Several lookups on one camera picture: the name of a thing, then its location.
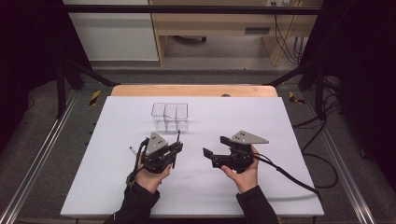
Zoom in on black metal frame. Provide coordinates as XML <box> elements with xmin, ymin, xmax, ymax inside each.
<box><xmin>55</xmin><ymin>4</ymin><xmax>327</xmax><ymax>120</ymax></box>

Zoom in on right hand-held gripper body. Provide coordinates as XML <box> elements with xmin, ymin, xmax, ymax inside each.
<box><xmin>211</xmin><ymin>130</ymin><xmax>269</xmax><ymax>175</ymax></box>

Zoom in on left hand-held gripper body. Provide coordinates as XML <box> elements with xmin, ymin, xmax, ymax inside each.
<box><xmin>142</xmin><ymin>132</ymin><xmax>174</xmax><ymax>174</ymax></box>

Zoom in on black curtain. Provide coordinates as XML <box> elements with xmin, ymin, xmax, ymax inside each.
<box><xmin>0</xmin><ymin>0</ymin><xmax>92</xmax><ymax>154</ymax></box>
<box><xmin>299</xmin><ymin>0</ymin><xmax>396</xmax><ymax>182</ymax></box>

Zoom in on bundle of hanging cables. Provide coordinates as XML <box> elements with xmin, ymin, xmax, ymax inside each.
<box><xmin>273</xmin><ymin>13</ymin><xmax>308</xmax><ymax>65</ymax></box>

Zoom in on white table cover sheet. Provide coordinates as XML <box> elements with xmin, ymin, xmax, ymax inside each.
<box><xmin>60</xmin><ymin>95</ymin><xmax>325</xmax><ymax>218</ymax></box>

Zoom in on yellow clamp right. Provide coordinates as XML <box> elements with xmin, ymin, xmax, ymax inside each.
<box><xmin>288</xmin><ymin>91</ymin><xmax>306</xmax><ymax>105</ymax></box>

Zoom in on white cabinet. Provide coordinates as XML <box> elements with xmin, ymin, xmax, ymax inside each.
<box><xmin>62</xmin><ymin>0</ymin><xmax>160</xmax><ymax>62</ymax></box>

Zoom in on right hand-held gripper cable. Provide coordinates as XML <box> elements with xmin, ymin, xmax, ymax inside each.
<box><xmin>232</xmin><ymin>147</ymin><xmax>339</xmax><ymax>201</ymax></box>

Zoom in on light wooden desk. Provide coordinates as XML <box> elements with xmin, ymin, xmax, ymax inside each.
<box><xmin>148</xmin><ymin>0</ymin><xmax>323</xmax><ymax>67</ymax></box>

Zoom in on white power strip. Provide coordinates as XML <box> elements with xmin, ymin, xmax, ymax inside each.
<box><xmin>266</xmin><ymin>0</ymin><xmax>292</xmax><ymax>7</ymax></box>

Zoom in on black floor cables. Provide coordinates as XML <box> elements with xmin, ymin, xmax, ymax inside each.
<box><xmin>291</xmin><ymin>76</ymin><xmax>343</xmax><ymax>153</ymax></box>

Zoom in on person's left hand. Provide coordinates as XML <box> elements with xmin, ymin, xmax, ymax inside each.
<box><xmin>134</xmin><ymin>154</ymin><xmax>173</xmax><ymax>194</ymax></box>

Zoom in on left hand-held gripper cable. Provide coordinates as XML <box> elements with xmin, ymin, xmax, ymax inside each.
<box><xmin>125</xmin><ymin>137</ymin><xmax>150</xmax><ymax>188</ymax></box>

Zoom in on clear plastic divided organizer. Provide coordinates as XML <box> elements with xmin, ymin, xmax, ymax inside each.
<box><xmin>150</xmin><ymin>102</ymin><xmax>190</xmax><ymax>133</ymax></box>

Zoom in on person's right hand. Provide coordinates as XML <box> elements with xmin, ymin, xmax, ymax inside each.
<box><xmin>220</xmin><ymin>146</ymin><xmax>261</xmax><ymax>194</ymax></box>

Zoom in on hand-held gripper cable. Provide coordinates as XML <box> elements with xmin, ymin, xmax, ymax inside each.
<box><xmin>125</xmin><ymin>137</ymin><xmax>150</xmax><ymax>188</ymax></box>
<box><xmin>232</xmin><ymin>147</ymin><xmax>339</xmax><ymax>201</ymax></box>

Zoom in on aluminium floor rail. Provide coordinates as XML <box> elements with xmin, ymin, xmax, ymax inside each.
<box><xmin>0</xmin><ymin>90</ymin><xmax>80</xmax><ymax>224</ymax></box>
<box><xmin>303</xmin><ymin>91</ymin><xmax>376</xmax><ymax>224</ymax></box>

